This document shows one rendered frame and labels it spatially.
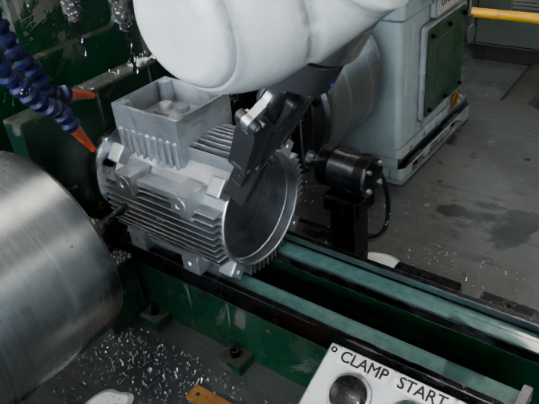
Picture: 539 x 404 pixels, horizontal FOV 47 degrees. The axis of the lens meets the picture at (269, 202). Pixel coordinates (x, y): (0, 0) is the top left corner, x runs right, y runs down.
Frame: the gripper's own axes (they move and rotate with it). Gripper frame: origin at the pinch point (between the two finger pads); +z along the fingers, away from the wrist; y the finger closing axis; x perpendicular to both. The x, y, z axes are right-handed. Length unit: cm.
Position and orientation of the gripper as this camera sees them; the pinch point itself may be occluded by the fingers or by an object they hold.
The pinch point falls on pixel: (245, 177)
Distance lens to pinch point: 70.8
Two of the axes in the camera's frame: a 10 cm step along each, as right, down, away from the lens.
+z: -3.2, 5.8, 7.4
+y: -5.9, 4.9, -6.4
